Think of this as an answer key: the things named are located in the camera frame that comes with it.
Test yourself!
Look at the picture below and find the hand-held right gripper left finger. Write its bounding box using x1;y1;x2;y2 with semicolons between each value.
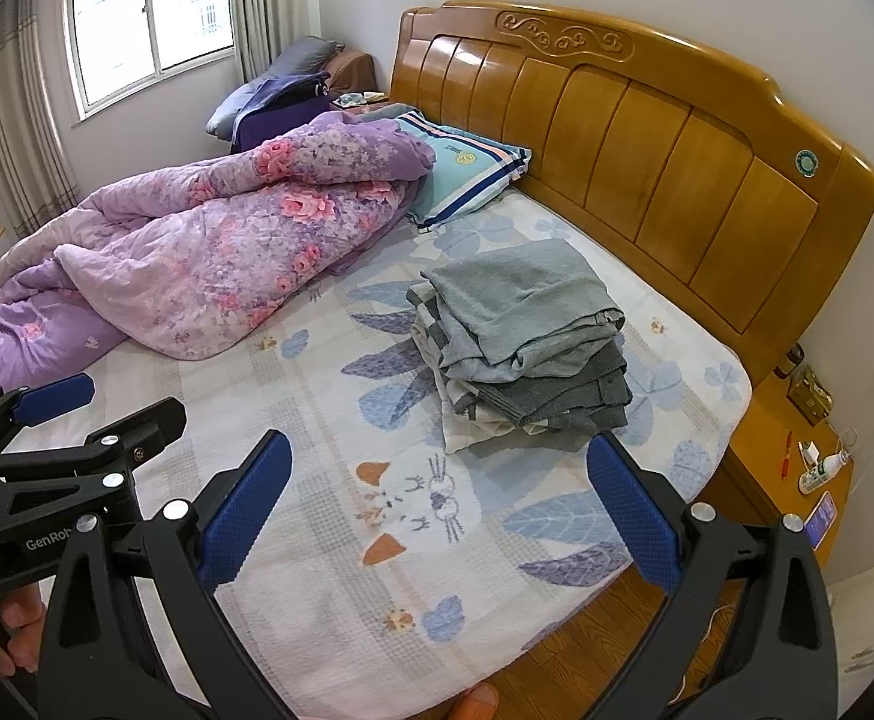
35;429;293;720

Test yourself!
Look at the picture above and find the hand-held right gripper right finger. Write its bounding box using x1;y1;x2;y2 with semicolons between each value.
587;431;841;720

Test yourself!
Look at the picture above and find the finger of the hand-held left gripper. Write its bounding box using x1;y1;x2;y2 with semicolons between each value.
0;373;97;458
0;397;187;496

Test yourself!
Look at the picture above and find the light grey fuzzy sweater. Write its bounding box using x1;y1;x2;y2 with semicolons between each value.
420;240;627;383

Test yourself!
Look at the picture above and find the person's left hand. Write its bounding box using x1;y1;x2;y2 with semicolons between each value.
0;582;46;682

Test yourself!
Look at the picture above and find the person's right hand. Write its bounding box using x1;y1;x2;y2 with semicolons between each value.
437;682;499;720

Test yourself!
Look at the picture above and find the printed bed sheet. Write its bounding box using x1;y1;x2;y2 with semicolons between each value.
0;187;753;720

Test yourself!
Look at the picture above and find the dark grey folded sweater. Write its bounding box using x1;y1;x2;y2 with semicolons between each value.
452;337;633;437

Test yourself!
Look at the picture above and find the wooden nightstand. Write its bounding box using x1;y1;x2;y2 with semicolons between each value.
714;371;854;567

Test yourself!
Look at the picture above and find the purple floral quilt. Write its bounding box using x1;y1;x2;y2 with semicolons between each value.
0;111;438;395

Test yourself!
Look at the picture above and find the white folded garment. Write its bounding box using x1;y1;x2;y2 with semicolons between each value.
437;382;550;455

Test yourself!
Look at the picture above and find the smartphone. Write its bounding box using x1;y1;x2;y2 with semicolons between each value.
804;491;839;547

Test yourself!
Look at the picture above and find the white plastic bottle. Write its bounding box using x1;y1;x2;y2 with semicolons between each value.
798;448;852;496

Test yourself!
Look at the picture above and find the gold box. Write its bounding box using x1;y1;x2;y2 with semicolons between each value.
786;366;835;425

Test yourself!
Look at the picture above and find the checkered folded garment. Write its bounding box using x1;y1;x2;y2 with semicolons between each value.
405;281;453;421

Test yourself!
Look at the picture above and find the beige curtain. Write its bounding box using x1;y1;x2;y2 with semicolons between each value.
0;0;82;241
225;0;292;83

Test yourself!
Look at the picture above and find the dark purple blanket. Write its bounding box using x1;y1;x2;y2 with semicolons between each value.
230;73;333;155

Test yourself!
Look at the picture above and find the wooden bed headboard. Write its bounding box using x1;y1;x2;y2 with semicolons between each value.
388;0;874;391

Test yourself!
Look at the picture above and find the window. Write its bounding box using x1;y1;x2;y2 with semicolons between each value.
65;0;239;121

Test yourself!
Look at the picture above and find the teal striped pillow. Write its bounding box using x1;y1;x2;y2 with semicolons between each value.
395;111;534;232

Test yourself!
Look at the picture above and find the grey pillow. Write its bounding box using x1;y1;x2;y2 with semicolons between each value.
266;36;348;82

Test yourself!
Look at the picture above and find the brown armchair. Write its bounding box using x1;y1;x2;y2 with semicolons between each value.
328;51;378;95

